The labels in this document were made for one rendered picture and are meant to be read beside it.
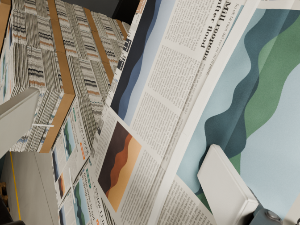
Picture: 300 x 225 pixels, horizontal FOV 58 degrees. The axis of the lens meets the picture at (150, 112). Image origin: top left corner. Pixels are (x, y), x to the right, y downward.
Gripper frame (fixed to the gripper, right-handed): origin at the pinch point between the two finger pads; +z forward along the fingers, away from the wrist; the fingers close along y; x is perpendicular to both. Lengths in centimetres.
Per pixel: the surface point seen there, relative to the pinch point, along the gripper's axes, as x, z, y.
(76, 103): -29, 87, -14
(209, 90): 4.9, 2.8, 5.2
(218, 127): 2.5, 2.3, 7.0
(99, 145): -9.2, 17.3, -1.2
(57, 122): -41, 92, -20
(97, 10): 7, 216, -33
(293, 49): 9.6, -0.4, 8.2
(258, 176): 1.3, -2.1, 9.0
